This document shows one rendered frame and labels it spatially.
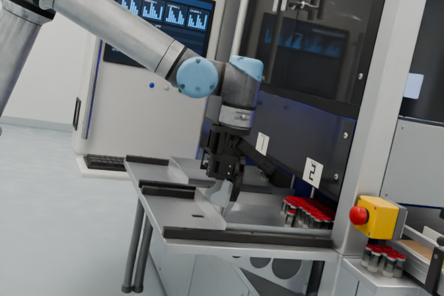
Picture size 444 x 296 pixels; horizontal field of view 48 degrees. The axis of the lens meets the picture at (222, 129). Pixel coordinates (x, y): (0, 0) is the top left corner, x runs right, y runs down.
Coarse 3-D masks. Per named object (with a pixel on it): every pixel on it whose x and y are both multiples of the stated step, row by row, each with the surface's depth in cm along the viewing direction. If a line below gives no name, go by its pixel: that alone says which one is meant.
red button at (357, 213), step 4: (352, 208) 103; (356, 208) 102; (360, 208) 102; (364, 208) 102; (352, 212) 103; (356, 212) 102; (360, 212) 101; (364, 212) 101; (352, 216) 102; (356, 216) 101; (360, 216) 101; (364, 216) 101; (352, 220) 102; (356, 220) 101; (360, 220) 101; (364, 220) 101; (356, 224) 102; (360, 224) 102
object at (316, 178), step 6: (306, 162) 130; (312, 162) 127; (306, 168) 130; (312, 168) 127; (318, 168) 124; (306, 174) 129; (312, 174) 127; (318, 174) 124; (306, 180) 129; (318, 180) 123
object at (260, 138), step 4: (260, 136) 160; (264, 136) 157; (260, 140) 160; (264, 140) 157; (268, 140) 154; (256, 144) 162; (260, 144) 159; (264, 144) 156; (256, 148) 162; (260, 148) 159; (264, 148) 156; (260, 152) 158; (264, 152) 156
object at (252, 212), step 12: (204, 192) 132; (240, 192) 136; (252, 192) 137; (204, 204) 123; (240, 204) 135; (252, 204) 137; (264, 204) 138; (276, 204) 140; (216, 216) 114; (228, 216) 123; (240, 216) 125; (252, 216) 127; (264, 216) 128; (276, 216) 130; (216, 228) 113; (228, 228) 108; (240, 228) 109; (252, 228) 110; (264, 228) 110; (276, 228) 111; (288, 228) 112; (300, 228) 113
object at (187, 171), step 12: (180, 168) 149; (192, 168) 166; (252, 168) 173; (180, 180) 147; (192, 180) 140; (204, 180) 141; (216, 180) 156; (252, 180) 166; (276, 192) 149; (288, 192) 150
